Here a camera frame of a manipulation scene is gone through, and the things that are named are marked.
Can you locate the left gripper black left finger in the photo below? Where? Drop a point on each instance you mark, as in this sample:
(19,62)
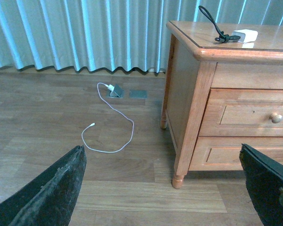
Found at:
(50,198)

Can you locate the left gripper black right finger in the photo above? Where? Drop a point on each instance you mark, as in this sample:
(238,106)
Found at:
(264,183)

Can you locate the wooden drawer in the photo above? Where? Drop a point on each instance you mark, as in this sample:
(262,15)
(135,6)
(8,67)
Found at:
(243,113)
(222,153)

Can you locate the white charger adapter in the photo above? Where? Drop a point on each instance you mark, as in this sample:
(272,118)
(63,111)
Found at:
(245,35)

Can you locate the white floor charger plug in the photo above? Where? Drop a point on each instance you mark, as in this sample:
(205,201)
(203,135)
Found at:
(110,87)

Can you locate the light wooden nightstand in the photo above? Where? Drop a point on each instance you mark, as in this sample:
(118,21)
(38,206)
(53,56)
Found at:
(197,64)

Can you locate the open metal floor socket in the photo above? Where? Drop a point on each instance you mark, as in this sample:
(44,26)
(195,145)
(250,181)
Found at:
(117,93)

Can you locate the closed metal floor socket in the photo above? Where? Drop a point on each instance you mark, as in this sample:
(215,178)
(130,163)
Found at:
(138,94)

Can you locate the pale pleated curtain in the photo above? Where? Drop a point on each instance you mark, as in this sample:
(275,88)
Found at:
(110,33)

